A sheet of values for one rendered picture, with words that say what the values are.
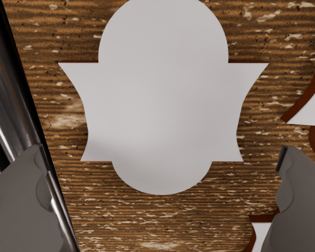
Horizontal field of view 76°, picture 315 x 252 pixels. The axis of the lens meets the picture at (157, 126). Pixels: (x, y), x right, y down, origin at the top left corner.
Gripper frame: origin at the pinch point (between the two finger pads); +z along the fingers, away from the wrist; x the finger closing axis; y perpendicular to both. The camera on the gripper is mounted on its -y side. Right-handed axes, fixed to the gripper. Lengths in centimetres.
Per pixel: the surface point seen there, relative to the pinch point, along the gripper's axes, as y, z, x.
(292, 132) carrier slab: 1.8, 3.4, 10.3
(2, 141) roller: 3.8, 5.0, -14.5
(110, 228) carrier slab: 13.8, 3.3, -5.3
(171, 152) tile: 3.0, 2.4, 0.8
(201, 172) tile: 5.0, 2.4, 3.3
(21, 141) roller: 4.0, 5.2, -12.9
